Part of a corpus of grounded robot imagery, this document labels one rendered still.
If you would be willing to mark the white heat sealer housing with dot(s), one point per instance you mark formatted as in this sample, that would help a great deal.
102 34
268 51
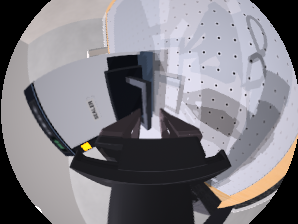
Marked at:
74 102

